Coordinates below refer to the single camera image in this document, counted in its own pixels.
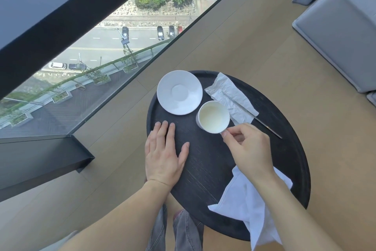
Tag black window frame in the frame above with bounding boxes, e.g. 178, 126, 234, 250
0, 0, 287, 198

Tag person's right hand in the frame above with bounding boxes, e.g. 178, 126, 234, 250
221, 123, 277, 185

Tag round black side table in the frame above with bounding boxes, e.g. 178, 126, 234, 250
146, 70, 311, 242

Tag white cloth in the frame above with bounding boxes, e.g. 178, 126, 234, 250
208, 165, 294, 251

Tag white ceramic cup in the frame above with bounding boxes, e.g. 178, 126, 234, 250
196, 100, 231, 140

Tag person's left forearm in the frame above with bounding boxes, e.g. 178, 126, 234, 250
58, 180, 173, 251

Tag person's right forearm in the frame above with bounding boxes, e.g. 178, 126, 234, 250
246, 169, 345, 251

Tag grey sofa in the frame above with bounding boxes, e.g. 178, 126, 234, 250
292, 0, 376, 94

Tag thin metal spoon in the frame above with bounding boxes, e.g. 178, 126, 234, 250
224, 92, 283, 140

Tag crumpled white paper napkin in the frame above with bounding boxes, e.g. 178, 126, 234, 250
204, 72, 260, 127

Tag grey jeans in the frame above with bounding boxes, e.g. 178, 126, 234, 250
146, 203, 205, 251

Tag person's left hand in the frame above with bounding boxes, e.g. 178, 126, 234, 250
145, 121, 190, 190

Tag street lamp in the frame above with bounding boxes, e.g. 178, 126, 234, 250
117, 28, 130, 46

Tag white ceramic saucer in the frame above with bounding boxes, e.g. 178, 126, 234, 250
156, 70, 204, 116

